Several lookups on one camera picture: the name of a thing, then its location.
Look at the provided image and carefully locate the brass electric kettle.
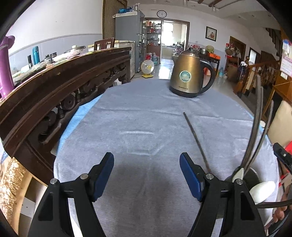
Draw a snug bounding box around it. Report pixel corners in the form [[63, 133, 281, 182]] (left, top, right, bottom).
[[169, 47, 216, 98]]

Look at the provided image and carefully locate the small white plastic spoon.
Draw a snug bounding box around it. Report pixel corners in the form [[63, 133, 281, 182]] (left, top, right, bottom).
[[232, 168, 245, 182]]

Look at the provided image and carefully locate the person's right hand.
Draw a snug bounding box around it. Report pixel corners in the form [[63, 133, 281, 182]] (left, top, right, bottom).
[[273, 184, 291, 223]]

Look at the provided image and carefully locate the wooden stair railing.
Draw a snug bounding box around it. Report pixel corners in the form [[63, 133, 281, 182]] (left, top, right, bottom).
[[234, 60, 281, 95]]

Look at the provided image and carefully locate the white chest freezer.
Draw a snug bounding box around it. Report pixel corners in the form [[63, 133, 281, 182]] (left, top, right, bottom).
[[88, 39, 137, 80]]

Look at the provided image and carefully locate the framed wall picture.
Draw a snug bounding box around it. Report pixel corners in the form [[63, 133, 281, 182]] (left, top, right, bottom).
[[205, 26, 217, 41]]

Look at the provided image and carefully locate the round wall clock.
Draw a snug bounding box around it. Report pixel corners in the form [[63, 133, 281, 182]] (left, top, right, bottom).
[[156, 10, 167, 18]]

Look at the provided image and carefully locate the blue under cloth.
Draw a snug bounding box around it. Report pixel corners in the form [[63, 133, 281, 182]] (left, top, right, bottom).
[[56, 95, 102, 153]]

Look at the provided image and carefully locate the dark chopstick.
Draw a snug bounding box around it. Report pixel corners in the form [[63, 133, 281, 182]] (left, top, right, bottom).
[[241, 77, 263, 169], [183, 112, 211, 173], [246, 100, 274, 172]]

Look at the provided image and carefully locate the teal thermos bottle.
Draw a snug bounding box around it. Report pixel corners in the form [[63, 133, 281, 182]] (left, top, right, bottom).
[[32, 46, 40, 65]]

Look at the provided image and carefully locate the yellow white floor fan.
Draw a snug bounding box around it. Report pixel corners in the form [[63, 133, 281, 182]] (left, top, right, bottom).
[[141, 60, 154, 78]]

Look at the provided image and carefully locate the wooden side table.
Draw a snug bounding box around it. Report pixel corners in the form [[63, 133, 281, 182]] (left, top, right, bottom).
[[198, 52, 220, 74]]

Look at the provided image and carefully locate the large white plastic spoon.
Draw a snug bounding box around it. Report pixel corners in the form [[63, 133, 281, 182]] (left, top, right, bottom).
[[249, 181, 276, 204]]

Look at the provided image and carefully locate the brown wooden door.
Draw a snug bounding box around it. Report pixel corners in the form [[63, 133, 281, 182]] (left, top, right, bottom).
[[102, 0, 128, 39]]

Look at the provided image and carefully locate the grey table cloth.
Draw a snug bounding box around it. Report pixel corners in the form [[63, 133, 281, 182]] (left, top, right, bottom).
[[53, 79, 253, 236]]

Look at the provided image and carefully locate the grey refrigerator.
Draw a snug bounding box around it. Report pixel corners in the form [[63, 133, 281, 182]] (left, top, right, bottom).
[[113, 10, 147, 73]]

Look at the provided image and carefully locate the dark carved wooden sideboard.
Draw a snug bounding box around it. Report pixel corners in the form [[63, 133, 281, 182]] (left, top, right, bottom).
[[1, 48, 130, 184]]

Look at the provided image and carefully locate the purple plastic post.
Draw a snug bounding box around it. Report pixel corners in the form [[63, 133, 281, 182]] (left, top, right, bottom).
[[0, 36, 15, 99]]

